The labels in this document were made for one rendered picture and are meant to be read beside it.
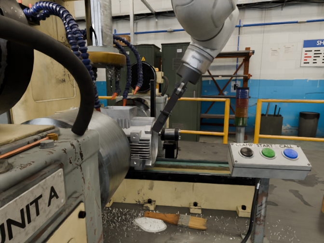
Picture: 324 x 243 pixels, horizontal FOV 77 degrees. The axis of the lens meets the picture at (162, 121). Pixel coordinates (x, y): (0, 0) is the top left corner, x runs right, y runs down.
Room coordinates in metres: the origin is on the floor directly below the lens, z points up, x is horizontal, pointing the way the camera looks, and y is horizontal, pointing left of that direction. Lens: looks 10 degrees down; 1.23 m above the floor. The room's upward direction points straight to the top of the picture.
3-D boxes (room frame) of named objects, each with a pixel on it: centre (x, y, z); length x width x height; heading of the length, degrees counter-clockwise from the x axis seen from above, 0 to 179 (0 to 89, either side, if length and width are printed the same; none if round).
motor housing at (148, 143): (0.76, 0.13, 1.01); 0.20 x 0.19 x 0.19; 82
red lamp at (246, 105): (1.00, -0.39, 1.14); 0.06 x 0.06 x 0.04
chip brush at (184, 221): (0.59, -0.04, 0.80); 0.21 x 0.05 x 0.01; 75
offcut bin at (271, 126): (4.80, -2.55, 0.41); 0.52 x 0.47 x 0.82; 75
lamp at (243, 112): (1.00, -0.39, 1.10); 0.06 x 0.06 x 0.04
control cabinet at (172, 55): (3.97, -0.38, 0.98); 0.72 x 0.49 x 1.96; 75
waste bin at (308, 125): (4.65, -3.38, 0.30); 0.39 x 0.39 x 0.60
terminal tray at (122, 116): (0.77, 0.17, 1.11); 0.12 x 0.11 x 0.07; 82
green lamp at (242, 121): (1.00, -0.39, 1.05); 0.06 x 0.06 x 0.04
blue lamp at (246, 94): (1.00, -0.39, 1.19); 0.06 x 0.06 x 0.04
